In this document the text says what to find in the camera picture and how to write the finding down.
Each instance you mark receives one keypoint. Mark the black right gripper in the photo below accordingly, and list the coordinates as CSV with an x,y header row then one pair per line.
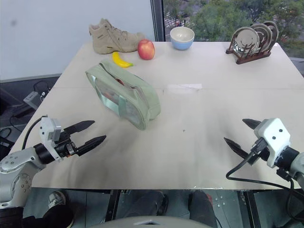
x,y
264,154

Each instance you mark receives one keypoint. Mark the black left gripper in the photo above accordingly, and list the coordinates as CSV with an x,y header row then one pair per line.
x,y
65,148

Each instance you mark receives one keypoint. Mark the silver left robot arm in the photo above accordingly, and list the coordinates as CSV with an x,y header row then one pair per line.
x,y
16,164

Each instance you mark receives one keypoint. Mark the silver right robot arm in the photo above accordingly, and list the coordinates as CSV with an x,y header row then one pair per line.
x,y
295,164

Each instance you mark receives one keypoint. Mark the green transparent pouch bag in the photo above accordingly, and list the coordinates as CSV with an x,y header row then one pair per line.
x,y
137,95

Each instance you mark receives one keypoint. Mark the grey box device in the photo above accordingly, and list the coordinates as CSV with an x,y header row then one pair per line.
x,y
32,99

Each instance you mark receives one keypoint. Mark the white sneaker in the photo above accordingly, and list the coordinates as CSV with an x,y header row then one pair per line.
x,y
56,198

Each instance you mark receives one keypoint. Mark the black table leg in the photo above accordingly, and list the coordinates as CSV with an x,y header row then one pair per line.
x,y
112,204

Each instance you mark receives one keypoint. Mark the dark wooden plate rack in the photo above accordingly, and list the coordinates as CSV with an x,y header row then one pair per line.
x,y
251,58

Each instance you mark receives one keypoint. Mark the yellow banana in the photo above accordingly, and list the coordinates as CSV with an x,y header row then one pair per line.
x,y
118,60

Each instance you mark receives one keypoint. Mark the dark rounded shape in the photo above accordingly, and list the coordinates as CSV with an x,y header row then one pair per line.
x,y
202,206
147,202

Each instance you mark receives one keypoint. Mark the large metal plate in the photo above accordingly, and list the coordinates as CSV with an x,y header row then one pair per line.
x,y
243,40

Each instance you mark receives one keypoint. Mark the beige hiking boot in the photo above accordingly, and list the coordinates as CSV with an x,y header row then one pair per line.
x,y
111,38

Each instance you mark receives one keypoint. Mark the medium metal plate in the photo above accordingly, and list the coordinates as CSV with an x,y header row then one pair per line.
x,y
263,35

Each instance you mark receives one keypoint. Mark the red apple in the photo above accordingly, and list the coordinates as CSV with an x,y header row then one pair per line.
x,y
146,50

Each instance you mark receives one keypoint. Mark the small metal plate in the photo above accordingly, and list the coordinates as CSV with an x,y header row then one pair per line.
x,y
274,29

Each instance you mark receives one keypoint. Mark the blue and white bowl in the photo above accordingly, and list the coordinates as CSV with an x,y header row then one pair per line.
x,y
182,40

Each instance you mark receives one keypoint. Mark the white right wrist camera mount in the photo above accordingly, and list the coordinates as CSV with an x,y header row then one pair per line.
x,y
275,135

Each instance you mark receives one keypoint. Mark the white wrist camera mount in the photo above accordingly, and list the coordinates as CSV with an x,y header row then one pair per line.
x,y
48,129
275,135

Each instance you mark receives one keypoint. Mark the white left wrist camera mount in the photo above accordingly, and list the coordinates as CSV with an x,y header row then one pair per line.
x,y
48,129

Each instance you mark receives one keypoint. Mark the dark window frame post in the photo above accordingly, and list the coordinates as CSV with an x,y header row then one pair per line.
x,y
157,20

